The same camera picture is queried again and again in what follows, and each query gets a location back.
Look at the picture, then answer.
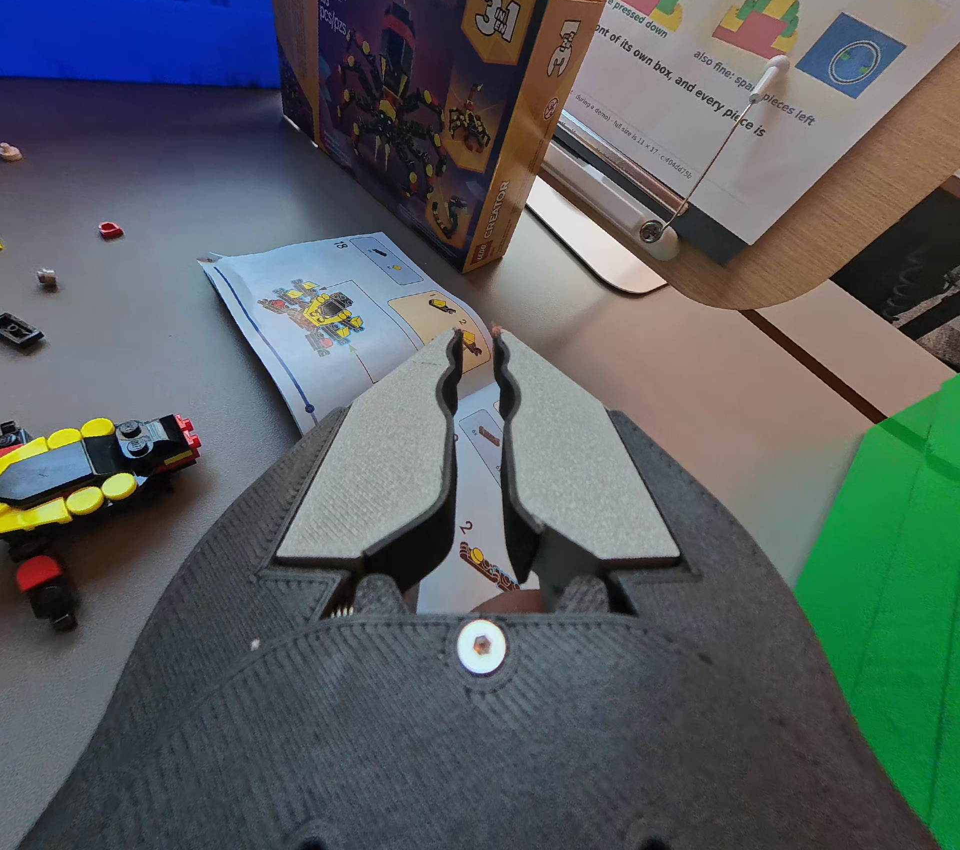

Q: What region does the lego instruction booklet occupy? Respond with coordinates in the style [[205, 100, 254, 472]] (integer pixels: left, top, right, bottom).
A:
[[196, 231, 545, 615]]

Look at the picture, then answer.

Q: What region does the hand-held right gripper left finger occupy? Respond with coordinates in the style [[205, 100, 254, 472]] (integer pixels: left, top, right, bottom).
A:
[[274, 327, 462, 598]]

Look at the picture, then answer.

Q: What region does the wooden board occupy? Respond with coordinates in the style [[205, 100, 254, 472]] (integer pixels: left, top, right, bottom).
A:
[[540, 40, 960, 311]]

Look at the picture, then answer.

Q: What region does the wire clip with white tip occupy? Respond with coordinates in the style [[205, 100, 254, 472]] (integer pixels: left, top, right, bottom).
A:
[[660, 54, 793, 230]]

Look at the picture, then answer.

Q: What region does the lego set cardboard box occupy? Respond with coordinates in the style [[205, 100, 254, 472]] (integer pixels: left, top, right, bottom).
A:
[[264, 0, 607, 275]]

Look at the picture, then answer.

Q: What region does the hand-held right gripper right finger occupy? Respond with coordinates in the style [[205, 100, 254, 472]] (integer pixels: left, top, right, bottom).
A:
[[491, 329, 684, 613]]

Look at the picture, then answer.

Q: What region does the printed instruction poster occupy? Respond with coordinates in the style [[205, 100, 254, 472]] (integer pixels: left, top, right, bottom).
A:
[[450, 0, 960, 250]]

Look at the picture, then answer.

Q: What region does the silver stand base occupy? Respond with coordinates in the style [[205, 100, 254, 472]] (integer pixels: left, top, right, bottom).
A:
[[525, 174, 669, 296]]

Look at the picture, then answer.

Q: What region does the white rail with screw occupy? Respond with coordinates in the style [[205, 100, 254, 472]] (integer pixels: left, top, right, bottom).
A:
[[553, 123, 685, 260]]

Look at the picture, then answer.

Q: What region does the green plastic bin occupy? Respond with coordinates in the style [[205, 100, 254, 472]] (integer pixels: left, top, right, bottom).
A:
[[793, 374, 960, 850]]

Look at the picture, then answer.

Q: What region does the yellow black lego model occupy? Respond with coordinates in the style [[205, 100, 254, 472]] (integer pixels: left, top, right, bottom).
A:
[[0, 415, 202, 634]]

